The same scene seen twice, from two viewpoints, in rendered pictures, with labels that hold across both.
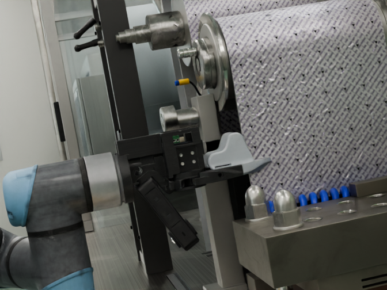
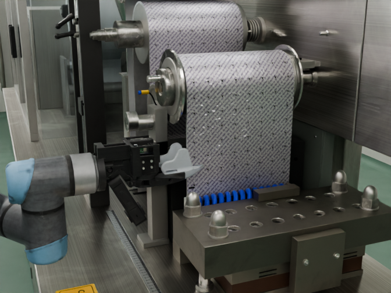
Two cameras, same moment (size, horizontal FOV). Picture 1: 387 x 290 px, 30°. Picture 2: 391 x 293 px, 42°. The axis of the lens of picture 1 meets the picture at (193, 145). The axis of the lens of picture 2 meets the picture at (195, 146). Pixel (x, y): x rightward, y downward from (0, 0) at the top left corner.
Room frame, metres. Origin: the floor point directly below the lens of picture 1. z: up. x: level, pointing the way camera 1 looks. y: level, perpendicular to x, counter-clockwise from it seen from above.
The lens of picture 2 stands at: (0.08, 0.10, 1.43)
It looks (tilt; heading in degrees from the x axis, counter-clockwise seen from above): 17 degrees down; 349
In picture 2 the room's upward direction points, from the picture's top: straight up
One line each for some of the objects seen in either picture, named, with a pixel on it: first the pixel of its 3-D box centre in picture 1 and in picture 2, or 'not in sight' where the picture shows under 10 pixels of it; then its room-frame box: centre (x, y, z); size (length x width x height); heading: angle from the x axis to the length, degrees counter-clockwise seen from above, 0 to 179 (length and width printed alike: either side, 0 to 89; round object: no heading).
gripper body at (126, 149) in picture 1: (162, 164); (127, 164); (0.99, 0.05, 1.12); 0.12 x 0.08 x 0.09; 100
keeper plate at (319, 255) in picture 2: not in sight; (317, 262); (0.84, -0.28, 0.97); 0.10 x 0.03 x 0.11; 100
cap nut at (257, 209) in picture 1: (255, 202); (192, 203); (0.94, -0.07, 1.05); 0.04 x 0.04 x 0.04
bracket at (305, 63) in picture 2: not in sight; (302, 62); (1.13, -0.35, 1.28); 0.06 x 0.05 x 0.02; 100
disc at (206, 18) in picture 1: (212, 62); (170, 86); (1.07, -0.05, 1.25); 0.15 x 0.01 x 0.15; 10
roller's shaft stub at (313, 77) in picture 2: not in sight; (298, 78); (1.13, -0.34, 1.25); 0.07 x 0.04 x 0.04; 100
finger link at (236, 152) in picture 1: (239, 153); (183, 162); (1.00, -0.06, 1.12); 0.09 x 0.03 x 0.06; 99
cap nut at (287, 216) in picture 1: (285, 208); (218, 222); (0.85, -0.09, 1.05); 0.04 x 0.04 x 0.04
